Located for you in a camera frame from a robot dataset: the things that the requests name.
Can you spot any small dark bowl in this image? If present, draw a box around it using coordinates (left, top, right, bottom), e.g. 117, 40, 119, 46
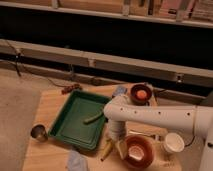
130, 84, 152, 105

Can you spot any black cable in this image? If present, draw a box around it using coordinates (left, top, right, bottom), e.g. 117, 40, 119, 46
184, 134, 196, 148

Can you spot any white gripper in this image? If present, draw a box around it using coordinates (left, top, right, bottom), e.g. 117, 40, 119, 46
107, 120, 127, 160

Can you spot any green cucumber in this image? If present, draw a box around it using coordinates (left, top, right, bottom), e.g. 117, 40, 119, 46
83, 112, 103, 124

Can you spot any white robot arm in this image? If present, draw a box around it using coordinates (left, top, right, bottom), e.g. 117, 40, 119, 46
103, 95, 213, 171

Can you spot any blue sponge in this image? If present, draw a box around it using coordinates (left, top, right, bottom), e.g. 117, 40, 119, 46
112, 86, 127, 97

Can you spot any green plastic tray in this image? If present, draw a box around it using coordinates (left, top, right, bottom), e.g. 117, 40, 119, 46
48, 90, 110, 151

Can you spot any red-brown bowl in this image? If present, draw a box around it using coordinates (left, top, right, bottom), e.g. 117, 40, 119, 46
125, 135, 154, 169

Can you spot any white paper cup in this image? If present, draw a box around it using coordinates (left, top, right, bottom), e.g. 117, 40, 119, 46
163, 133, 185, 154

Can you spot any red grapes bunch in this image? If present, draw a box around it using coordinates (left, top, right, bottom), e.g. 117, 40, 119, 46
61, 83, 82, 95

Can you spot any orange ball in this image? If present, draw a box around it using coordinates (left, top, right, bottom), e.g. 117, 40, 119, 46
137, 90, 147, 99

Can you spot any blue-grey cloth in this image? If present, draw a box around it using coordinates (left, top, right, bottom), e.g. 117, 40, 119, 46
67, 150, 88, 171

